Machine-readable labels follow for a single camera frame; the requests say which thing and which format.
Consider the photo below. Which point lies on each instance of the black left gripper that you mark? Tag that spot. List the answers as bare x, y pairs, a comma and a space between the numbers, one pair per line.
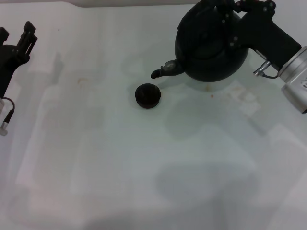
8, 62

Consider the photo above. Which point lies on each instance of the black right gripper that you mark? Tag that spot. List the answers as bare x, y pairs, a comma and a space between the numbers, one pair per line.
266, 36

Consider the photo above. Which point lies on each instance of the small black teacup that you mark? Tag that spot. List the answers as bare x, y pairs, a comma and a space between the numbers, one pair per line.
147, 95

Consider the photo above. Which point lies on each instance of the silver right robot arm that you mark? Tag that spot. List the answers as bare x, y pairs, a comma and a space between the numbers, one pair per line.
296, 79

